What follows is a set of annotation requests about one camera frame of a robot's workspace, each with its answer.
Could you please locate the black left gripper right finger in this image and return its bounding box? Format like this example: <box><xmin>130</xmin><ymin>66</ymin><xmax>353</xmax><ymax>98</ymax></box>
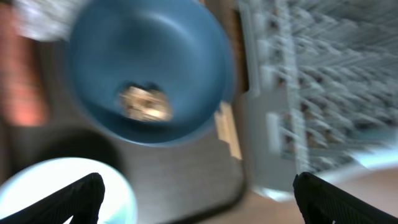
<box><xmin>293</xmin><ymin>172</ymin><xmax>397</xmax><ymax>224</ymax></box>

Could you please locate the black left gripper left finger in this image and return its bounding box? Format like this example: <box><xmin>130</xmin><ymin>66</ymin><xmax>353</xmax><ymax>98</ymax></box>
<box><xmin>1</xmin><ymin>173</ymin><xmax>105</xmax><ymax>224</ymax></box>

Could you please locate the light blue bowl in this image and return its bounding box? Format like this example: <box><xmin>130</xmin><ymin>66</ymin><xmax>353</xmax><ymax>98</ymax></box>
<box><xmin>1</xmin><ymin>157</ymin><xmax>138</xmax><ymax>224</ymax></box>

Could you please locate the dark blue plate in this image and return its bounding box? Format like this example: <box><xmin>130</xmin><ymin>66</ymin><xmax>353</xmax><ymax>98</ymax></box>
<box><xmin>66</xmin><ymin>0</ymin><xmax>236</xmax><ymax>146</ymax></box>

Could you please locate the grey plastic dishwasher rack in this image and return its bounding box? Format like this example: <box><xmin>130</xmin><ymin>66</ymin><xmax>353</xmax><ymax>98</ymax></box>
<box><xmin>238</xmin><ymin>0</ymin><xmax>397</xmax><ymax>202</ymax></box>

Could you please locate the brown serving tray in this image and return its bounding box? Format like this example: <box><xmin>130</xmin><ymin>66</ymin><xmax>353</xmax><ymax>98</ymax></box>
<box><xmin>0</xmin><ymin>0</ymin><xmax>249</xmax><ymax>224</ymax></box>

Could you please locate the orange carrot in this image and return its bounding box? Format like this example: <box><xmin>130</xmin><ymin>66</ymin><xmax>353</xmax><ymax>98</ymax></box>
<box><xmin>1</xmin><ymin>1</ymin><xmax>49</xmax><ymax>127</ymax></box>

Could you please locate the wooden chopstick right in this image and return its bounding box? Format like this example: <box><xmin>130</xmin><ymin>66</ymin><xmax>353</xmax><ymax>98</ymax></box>
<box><xmin>214</xmin><ymin>101</ymin><xmax>242</xmax><ymax>160</ymax></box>

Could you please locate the yellow green snack wrapper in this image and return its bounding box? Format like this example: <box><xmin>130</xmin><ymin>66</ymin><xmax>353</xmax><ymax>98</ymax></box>
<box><xmin>12</xmin><ymin>0</ymin><xmax>90</xmax><ymax>42</ymax></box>

